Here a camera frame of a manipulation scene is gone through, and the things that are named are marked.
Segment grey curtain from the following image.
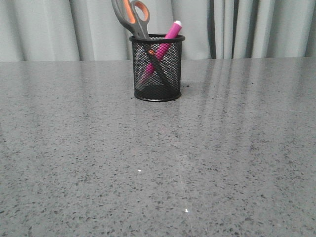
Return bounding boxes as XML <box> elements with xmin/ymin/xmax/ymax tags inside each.
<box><xmin>0</xmin><ymin>0</ymin><xmax>316</xmax><ymax>62</ymax></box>

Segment grey orange scissors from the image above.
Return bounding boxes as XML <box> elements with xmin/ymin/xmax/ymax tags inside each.
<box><xmin>111</xmin><ymin>0</ymin><xmax>176</xmax><ymax>96</ymax></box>

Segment pink marker pen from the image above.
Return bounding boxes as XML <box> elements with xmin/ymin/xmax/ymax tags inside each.
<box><xmin>140</xmin><ymin>20</ymin><xmax>182</xmax><ymax>83</ymax></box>

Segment black mesh pen cup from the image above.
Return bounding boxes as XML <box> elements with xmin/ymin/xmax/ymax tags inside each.
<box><xmin>129</xmin><ymin>34</ymin><xmax>185</xmax><ymax>102</ymax></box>

